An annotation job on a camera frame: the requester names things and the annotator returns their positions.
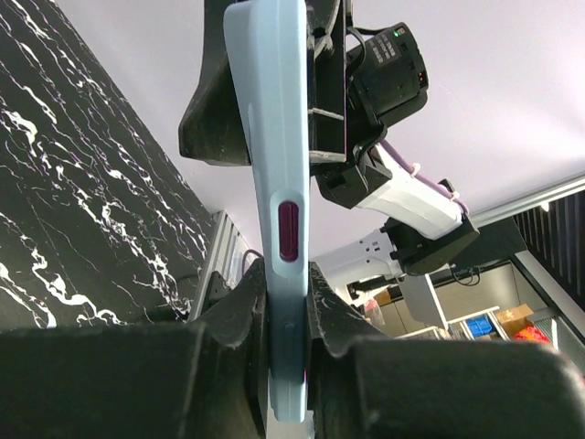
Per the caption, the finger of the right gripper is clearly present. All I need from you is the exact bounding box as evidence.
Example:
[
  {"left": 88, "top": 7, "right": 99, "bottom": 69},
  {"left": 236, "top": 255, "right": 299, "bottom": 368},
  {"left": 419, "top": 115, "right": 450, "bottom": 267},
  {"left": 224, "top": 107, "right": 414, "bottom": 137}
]
[{"left": 178, "top": 0, "right": 250, "bottom": 166}]

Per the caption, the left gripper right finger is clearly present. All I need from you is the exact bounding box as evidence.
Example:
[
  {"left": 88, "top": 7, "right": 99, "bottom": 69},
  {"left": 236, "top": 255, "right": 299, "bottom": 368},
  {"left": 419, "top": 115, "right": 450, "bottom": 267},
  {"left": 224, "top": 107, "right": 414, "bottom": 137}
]
[{"left": 308, "top": 264, "right": 584, "bottom": 438}]

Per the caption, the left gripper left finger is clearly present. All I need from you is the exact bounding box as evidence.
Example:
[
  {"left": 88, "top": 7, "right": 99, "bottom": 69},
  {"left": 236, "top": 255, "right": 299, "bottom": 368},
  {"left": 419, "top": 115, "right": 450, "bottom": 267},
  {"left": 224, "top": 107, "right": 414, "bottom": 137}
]
[{"left": 1, "top": 261, "right": 268, "bottom": 438}]

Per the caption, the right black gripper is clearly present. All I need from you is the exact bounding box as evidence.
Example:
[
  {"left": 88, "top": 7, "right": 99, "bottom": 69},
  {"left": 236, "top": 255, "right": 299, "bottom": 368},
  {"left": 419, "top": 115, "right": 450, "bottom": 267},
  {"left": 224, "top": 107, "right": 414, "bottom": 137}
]
[{"left": 306, "top": 1, "right": 429, "bottom": 209}]

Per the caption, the phone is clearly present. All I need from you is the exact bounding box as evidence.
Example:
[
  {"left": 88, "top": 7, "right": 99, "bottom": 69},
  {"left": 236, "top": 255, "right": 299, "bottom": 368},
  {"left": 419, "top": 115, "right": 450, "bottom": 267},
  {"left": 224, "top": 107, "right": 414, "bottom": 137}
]
[{"left": 223, "top": 1, "right": 310, "bottom": 423}]

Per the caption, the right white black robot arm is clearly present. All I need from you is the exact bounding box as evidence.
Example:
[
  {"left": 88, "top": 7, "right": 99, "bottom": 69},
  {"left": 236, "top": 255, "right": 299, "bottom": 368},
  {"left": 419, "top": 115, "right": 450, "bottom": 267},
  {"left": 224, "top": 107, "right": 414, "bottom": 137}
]
[{"left": 178, "top": 1, "right": 478, "bottom": 278}]

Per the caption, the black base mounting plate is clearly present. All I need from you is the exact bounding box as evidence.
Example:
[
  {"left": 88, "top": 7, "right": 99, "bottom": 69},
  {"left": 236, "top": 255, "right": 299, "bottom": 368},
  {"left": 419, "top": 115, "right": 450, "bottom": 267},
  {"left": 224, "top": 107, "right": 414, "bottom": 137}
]
[{"left": 187, "top": 272, "right": 256, "bottom": 326}]

